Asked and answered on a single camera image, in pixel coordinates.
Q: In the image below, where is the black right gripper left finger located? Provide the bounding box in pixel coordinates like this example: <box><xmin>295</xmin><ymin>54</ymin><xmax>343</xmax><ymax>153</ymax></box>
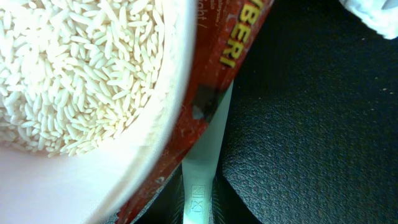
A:
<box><xmin>136</xmin><ymin>165</ymin><xmax>185</xmax><ymax>224</ymax></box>

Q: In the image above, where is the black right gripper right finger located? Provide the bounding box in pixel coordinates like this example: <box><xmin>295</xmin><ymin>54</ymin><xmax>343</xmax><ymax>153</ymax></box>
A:
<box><xmin>212</xmin><ymin>175</ymin><xmax>261</xmax><ymax>224</ymax></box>

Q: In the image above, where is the mint green plastic knife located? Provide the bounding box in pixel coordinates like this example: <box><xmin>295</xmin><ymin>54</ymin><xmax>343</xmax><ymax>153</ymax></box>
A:
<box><xmin>182</xmin><ymin>85</ymin><xmax>233</xmax><ymax>224</ymax></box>

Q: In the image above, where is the pink bowl with grains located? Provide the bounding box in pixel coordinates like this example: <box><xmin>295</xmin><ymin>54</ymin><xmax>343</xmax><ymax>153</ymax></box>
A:
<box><xmin>1</xmin><ymin>0</ymin><xmax>197</xmax><ymax>223</ymax></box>

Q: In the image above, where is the red sauce packet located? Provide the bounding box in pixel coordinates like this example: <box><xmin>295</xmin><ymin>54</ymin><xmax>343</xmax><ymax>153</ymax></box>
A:
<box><xmin>116</xmin><ymin>0</ymin><xmax>273</xmax><ymax>224</ymax></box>

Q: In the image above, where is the white tissue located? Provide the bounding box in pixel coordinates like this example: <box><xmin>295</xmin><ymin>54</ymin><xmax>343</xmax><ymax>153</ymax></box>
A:
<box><xmin>339</xmin><ymin>0</ymin><xmax>397</xmax><ymax>40</ymax></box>

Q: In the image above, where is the round black tray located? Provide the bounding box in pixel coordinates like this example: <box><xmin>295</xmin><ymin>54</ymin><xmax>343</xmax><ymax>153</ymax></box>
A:
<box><xmin>215</xmin><ymin>0</ymin><xmax>397</xmax><ymax>223</ymax></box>

